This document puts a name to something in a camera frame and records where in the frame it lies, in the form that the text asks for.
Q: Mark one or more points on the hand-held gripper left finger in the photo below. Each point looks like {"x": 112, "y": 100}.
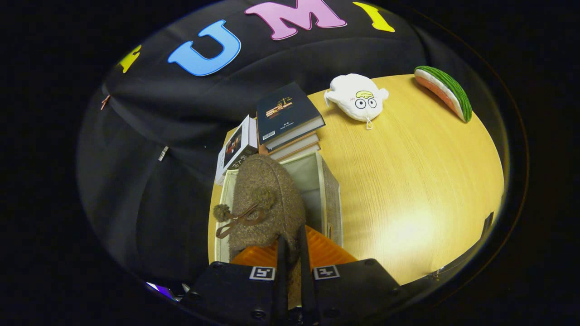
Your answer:
{"x": 282, "y": 280}

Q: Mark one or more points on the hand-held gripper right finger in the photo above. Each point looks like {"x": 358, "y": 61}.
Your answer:
{"x": 306, "y": 280}

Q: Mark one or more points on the grey fabric storage box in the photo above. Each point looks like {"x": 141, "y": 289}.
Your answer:
{"x": 333, "y": 199}

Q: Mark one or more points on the brown fuzzy shoe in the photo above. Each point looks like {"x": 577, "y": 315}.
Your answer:
{"x": 267, "y": 190}

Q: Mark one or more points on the bright monitor screen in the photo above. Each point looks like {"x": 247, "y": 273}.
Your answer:
{"x": 161, "y": 290}

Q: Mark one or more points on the brown hardcover book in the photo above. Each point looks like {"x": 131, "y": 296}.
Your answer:
{"x": 299, "y": 151}
{"x": 294, "y": 144}

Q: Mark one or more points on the white portrait cover book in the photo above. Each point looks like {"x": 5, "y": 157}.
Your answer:
{"x": 235, "y": 147}

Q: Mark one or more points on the black backdrop cloth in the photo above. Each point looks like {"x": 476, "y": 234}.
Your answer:
{"x": 149, "y": 194}

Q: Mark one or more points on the dark hardcover book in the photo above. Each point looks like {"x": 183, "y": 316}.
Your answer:
{"x": 285, "y": 108}

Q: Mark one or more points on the small silver clip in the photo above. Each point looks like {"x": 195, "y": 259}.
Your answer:
{"x": 163, "y": 153}

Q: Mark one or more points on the white plush toy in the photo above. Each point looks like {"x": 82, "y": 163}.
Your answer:
{"x": 353, "y": 97}

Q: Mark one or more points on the watermelon slice plush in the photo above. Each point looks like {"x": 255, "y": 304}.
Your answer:
{"x": 446, "y": 90}

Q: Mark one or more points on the small red clip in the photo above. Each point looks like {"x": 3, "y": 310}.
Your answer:
{"x": 105, "y": 102}

